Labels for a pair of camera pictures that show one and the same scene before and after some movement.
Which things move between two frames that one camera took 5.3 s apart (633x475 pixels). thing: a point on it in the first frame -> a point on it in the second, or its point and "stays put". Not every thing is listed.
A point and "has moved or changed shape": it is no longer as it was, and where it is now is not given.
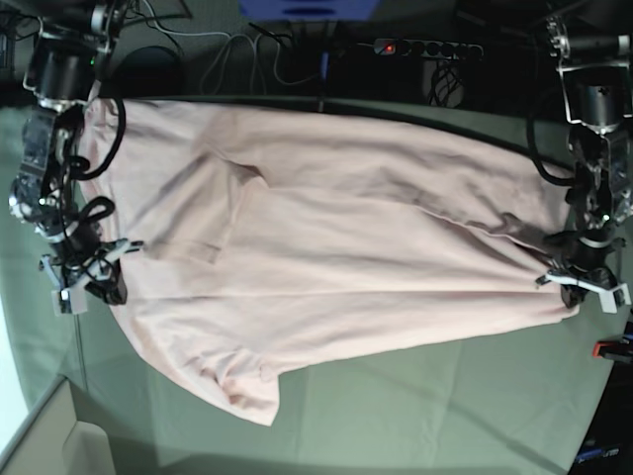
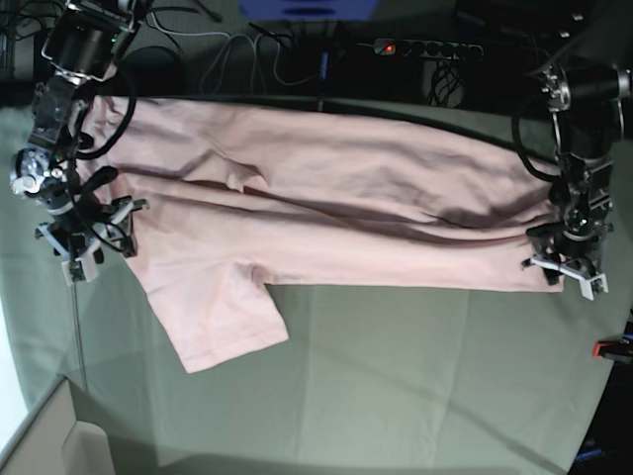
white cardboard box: (51, 441) stays put
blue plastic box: (311, 10) stays put
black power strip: (428, 47) stays put
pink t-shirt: (255, 242) has moved or changed shape
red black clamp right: (619, 349) stays put
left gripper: (77, 245) -> (70, 219)
